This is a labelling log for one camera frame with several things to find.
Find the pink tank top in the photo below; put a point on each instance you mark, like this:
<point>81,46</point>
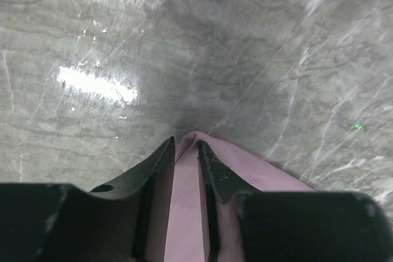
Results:
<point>184,238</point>

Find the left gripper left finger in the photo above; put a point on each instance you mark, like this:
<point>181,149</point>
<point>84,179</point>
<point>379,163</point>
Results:
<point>147,189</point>

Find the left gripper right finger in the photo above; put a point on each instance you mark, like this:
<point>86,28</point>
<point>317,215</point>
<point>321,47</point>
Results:
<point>219,185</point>

